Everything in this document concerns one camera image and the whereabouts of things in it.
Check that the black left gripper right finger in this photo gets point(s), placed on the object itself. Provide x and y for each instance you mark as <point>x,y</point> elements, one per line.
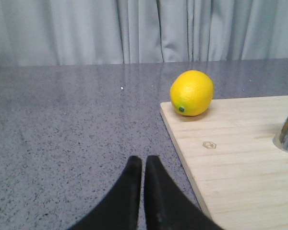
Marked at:
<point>166,207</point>

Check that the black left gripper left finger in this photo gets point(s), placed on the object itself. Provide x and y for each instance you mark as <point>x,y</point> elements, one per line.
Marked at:
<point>118,210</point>

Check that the light wooden cutting board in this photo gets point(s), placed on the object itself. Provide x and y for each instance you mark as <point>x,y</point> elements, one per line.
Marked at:
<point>239,176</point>

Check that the yellow lemon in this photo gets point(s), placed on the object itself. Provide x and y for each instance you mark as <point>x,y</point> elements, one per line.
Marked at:
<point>191,93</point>

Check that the grey pleated curtain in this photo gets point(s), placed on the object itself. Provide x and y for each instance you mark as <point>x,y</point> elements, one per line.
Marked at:
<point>84,32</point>

